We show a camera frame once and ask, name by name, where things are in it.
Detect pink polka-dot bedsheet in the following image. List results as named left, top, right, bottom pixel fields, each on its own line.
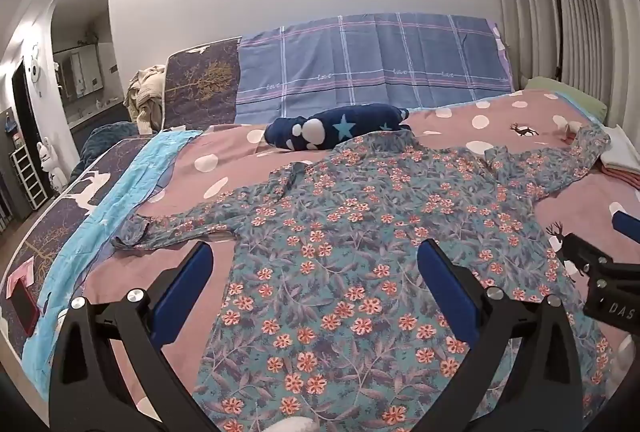
left=82, top=88, right=640, bottom=432

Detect white bear figure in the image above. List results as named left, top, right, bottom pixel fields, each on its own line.
left=39, top=137, right=68, bottom=194

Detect light blue blanket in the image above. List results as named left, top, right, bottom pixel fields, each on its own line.
left=20, top=128, right=203, bottom=363

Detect green pillow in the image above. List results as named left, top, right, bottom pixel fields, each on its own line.
left=522, top=76, right=608, bottom=123

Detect grey pleated curtain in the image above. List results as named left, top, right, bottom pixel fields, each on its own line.
left=477, top=0, right=640, bottom=125

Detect pile of beige clothes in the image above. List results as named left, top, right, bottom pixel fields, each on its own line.
left=125, top=65, right=168, bottom=134

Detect white wall clock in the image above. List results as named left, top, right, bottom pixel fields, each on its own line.
left=27, top=45, right=48, bottom=86

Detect red phone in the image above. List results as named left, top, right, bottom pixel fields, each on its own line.
left=10, top=283, right=40, bottom=335

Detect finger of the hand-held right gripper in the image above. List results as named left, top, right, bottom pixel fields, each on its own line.
left=562, top=232, right=623, bottom=280
left=609, top=207, right=640, bottom=239

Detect white rack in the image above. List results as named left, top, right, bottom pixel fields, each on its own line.
left=10, top=145, right=49, bottom=209

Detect navy star-print pillow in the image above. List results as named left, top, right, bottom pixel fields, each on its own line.
left=264, top=103, right=411, bottom=152

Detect teal floral shirt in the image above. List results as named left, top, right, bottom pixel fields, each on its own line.
left=111, top=119, right=613, bottom=432

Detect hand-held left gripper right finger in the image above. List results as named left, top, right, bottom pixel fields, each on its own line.
left=416, top=238, right=587, bottom=432

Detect teal fuzzy blanket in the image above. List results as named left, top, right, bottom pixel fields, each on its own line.
left=70, top=122, right=151, bottom=180

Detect purple deer-print quilt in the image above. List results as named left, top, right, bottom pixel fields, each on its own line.
left=0, top=137, right=156, bottom=358

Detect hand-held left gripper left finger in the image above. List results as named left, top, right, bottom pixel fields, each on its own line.
left=47, top=241, right=221, bottom=432

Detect folded white clothes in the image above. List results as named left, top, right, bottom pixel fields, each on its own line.
left=597, top=125, right=640, bottom=187

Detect white wall cabinet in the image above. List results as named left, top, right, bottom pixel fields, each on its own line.
left=52, top=41, right=121, bottom=104

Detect blue plaid pillow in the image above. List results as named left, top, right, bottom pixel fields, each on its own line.
left=235, top=12, right=516, bottom=125

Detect pink paper pouch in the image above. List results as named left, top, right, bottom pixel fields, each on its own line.
left=4, top=257, right=36, bottom=298

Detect dark tree-print pillow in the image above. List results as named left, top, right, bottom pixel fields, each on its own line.
left=162, top=36, right=243, bottom=133

